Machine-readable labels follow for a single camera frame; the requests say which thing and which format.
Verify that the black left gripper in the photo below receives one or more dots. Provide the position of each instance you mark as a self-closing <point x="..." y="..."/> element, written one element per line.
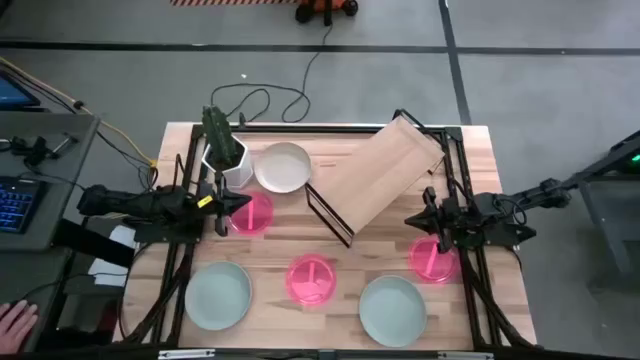
<point x="222" y="220"/>

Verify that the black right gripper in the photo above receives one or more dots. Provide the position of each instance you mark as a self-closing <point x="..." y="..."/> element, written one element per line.
<point x="445" y="220"/>

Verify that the transparent pink plate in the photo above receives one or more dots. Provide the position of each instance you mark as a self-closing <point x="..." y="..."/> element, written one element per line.
<point x="320" y="285"/>
<point x="429" y="269"/>
<point x="260" y="215"/>

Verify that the beige white plate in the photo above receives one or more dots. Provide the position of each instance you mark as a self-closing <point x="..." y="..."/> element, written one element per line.
<point x="282" y="167"/>

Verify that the pale green plate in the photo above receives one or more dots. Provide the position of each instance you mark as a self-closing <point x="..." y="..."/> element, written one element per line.
<point x="392" y="311"/>
<point x="217" y="295"/>

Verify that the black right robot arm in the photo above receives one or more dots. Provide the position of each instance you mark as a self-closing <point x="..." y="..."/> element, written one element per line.
<point x="505" y="212"/>

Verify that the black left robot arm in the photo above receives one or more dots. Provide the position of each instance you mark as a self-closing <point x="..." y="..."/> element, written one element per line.
<point x="130" y="202"/>

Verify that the wooden shelf with black legs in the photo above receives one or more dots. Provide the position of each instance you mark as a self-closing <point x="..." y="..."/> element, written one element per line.
<point x="375" y="175"/>

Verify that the white faceted plant pot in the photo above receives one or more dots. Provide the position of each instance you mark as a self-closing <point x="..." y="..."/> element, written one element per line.
<point x="239" y="176"/>

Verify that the green cactus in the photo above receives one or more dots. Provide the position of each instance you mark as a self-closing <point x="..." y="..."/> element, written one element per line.
<point x="220" y="135"/>

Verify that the white paper sheet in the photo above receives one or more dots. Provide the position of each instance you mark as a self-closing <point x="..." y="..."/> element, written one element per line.
<point x="107" y="272"/>

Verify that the black flat panel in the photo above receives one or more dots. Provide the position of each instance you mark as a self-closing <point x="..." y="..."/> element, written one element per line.
<point x="95" y="243"/>

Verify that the grey desk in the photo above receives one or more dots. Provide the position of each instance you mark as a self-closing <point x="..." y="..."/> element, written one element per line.
<point x="60" y="170"/>

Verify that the black metal stand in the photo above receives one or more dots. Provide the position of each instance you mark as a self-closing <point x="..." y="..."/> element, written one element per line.
<point x="615" y="156"/>

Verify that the dark mat with striped edge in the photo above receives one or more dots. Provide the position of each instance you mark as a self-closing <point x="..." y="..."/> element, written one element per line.
<point x="230" y="2"/>

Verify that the black clamp device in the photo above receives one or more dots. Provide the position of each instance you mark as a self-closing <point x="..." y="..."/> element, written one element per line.
<point x="35" y="150"/>

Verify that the orange wheeled cart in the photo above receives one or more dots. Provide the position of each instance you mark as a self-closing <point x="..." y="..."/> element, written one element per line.
<point x="320" y="5"/>

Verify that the black backlit keyboard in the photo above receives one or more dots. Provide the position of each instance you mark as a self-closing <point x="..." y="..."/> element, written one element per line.
<point x="17" y="205"/>

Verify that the computer monitor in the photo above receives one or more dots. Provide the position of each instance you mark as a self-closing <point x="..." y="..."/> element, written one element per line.
<point x="12" y="92"/>

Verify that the person's hand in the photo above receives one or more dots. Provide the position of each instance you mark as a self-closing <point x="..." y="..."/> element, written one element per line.
<point x="15" y="325"/>

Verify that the black aluminium table frame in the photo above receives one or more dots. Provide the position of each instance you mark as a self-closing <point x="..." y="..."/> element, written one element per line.
<point x="300" y="129"/>

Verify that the silver metal bracket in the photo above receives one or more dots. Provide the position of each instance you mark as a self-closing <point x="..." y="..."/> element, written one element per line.
<point x="185" y="354"/>
<point x="465" y="356"/>

